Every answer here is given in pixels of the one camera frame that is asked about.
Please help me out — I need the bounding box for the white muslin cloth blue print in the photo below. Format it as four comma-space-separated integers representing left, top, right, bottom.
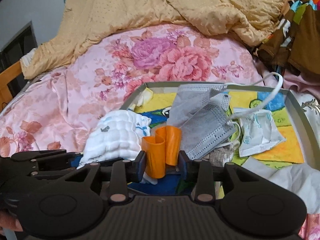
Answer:
78, 110, 151, 168

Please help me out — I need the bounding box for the white plastic bag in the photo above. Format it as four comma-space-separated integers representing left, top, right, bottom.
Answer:
242, 157, 320, 215

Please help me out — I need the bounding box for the striped terry towel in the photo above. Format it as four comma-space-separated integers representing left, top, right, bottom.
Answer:
129, 88, 153, 111

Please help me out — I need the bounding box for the dark cabinet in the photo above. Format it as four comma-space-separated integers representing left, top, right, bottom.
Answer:
1, 21, 37, 96

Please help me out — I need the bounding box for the grey linen drawstring pouch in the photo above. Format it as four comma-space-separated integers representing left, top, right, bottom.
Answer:
202, 144, 239, 167

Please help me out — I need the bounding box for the orange plastic curled holder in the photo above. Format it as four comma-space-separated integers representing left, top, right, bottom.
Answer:
142, 126, 182, 179

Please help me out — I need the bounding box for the white printed child mask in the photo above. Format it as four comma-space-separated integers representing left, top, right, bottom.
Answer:
233, 108, 286, 157

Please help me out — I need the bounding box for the pink floral bed cover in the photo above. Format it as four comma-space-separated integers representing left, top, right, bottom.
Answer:
1, 24, 277, 157

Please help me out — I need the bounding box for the colourful patchwork brown blanket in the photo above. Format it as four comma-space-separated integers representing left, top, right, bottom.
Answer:
257, 0, 319, 76

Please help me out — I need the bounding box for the yellow dotted quilt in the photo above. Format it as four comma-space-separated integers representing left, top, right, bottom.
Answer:
21, 0, 284, 80

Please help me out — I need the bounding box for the white baroque patterned cover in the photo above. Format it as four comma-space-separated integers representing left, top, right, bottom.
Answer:
291, 90, 320, 142

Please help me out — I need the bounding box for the person's left hand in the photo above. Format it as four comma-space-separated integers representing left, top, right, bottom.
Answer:
0, 211, 23, 235

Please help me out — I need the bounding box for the grey face mask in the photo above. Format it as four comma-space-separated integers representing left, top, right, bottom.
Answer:
166, 71, 284, 161

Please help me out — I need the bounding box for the grey box with cartoon lining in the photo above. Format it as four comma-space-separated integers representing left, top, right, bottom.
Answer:
120, 81, 320, 197

